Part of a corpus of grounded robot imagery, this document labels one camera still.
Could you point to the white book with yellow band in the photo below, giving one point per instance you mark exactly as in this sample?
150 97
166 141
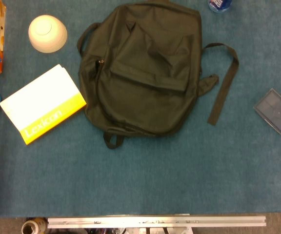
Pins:
40 97

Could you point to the black fabric backpack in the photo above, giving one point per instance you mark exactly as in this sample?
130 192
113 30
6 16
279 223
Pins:
143 73

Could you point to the brown tape roll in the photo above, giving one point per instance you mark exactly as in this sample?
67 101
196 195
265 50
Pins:
32 226

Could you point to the white upturned bowl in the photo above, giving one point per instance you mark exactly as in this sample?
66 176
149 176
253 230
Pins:
46 33

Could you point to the aluminium profile rail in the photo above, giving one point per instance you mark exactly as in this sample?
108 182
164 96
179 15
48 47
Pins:
155 221

